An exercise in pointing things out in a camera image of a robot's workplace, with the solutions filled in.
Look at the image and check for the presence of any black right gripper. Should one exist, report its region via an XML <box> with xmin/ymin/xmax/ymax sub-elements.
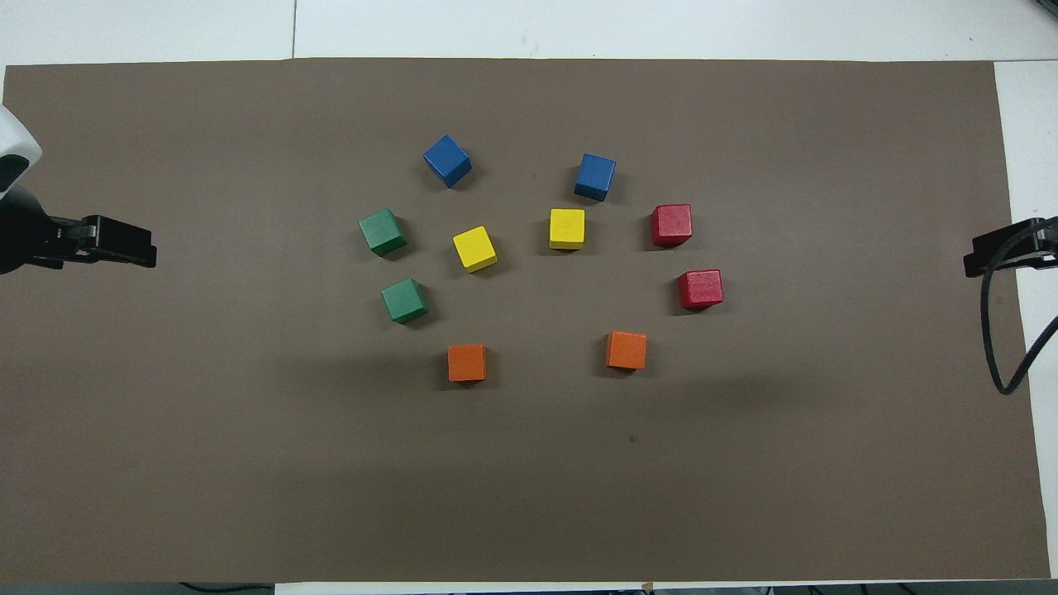
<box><xmin>963</xmin><ymin>217</ymin><xmax>1058</xmax><ymax>278</ymax></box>

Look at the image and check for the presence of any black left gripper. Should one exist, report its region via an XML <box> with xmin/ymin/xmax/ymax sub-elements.
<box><xmin>0</xmin><ymin>185</ymin><xmax>159</xmax><ymax>274</ymax></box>

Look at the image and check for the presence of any green wooden cube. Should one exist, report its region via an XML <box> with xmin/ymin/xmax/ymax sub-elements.
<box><xmin>358</xmin><ymin>207</ymin><xmax>408</xmax><ymax>257</ymax></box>
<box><xmin>380</xmin><ymin>278</ymin><xmax>430</xmax><ymax>324</ymax></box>

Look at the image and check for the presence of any red wooden cube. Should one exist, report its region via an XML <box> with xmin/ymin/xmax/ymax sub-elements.
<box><xmin>678</xmin><ymin>269</ymin><xmax>724</xmax><ymax>311</ymax></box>
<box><xmin>651</xmin><ymin>203</ymin><xmax>693</xmax><ymax>248</ymax></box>

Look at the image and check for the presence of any brown table mat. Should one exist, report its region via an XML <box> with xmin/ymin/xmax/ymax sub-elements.
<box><xmin>0</xmin><ymin>58</ymin><xmax>1051</xmax><ymax>583</ymax></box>

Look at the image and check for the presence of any blue wooden cube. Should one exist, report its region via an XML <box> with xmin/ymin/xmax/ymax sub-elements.
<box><xmin>423</xmin><ymin>135</ymin><xmax>473</xmax><ymax>189</ymax></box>
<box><xmin>574</xmin><ymin>153</ymin><xmax>617</xmax><ymax>202</ymax></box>

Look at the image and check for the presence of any yellow wooden cube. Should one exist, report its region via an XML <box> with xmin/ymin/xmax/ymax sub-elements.
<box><xmin>549</xmin><ymin>208</ymin><xmax>586</xmax><ymax>250</ymax></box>
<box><xmin>452</xmin><ymin>226</ymin><xmax>498</xmax><ymax>274</ymax></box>

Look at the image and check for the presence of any orange wooden cube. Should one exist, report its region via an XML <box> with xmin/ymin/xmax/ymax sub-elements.
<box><xmin>447</xmin><ymin>344</ymin><xmax>488</xmax><ymax>383</ymax></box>
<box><xmin>605</xmin><ymin>331</ymin><xmax>648</xmax><ymax>371</ymax></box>

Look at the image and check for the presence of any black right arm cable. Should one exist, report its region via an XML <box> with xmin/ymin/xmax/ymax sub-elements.
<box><xmin>980</xmin><ymin>217</ymin><xmax>1058</xmax><ymax>396</ymax></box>

